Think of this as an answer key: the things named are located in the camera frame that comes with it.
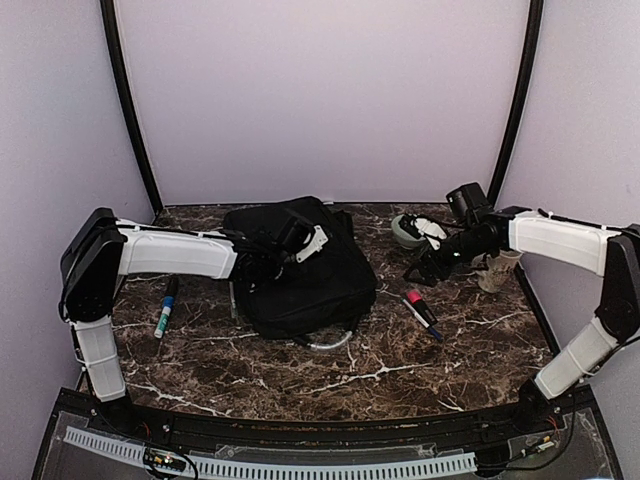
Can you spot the clear silver pen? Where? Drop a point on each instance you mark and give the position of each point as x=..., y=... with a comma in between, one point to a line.
x=233, y=305

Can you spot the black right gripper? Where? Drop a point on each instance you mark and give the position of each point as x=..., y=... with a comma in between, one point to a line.
x=428, y=258

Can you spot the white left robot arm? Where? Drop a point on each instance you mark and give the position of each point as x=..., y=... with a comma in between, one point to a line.
x=106, y=250

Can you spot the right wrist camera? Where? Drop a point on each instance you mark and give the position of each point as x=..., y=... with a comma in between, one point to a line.
x=469, y=204

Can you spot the white slotted cable duct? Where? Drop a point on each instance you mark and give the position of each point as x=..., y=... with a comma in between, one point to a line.
x=242, y=462

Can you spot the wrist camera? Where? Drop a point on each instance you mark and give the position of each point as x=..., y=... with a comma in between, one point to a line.
x=469, y=204
x=299, y=238

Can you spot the green white marker pen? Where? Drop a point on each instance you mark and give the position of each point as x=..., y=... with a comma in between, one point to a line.
x=167, y=307

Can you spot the small circuit board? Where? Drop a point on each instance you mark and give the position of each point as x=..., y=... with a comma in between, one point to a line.
x=163, y=460

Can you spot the right black corner post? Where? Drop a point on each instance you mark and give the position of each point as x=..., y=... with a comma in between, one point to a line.
x=520, y=93

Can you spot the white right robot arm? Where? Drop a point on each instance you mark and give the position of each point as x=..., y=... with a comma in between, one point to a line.
x=588, y=271

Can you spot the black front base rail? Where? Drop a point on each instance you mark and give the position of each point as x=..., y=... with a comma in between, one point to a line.
x=483, y=430

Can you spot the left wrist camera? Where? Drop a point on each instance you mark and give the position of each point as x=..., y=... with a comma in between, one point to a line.
x=299, y=238

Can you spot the black student bag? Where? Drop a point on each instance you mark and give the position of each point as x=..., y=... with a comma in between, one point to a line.
x=318, y=303

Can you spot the beige ceramic mug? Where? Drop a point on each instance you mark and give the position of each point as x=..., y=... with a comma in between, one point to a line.
x=498, y=271

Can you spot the black corner post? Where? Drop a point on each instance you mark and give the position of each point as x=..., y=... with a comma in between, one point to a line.
x=126, y=101
x=520, y=93

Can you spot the red black marker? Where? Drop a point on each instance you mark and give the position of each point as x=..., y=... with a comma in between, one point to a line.
x=419, y=306

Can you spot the left black corner post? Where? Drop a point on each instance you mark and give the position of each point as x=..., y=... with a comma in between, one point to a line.
x=126, y=101

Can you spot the pale green ceramic bowl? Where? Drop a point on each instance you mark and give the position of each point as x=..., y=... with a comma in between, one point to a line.
x=406, y=233

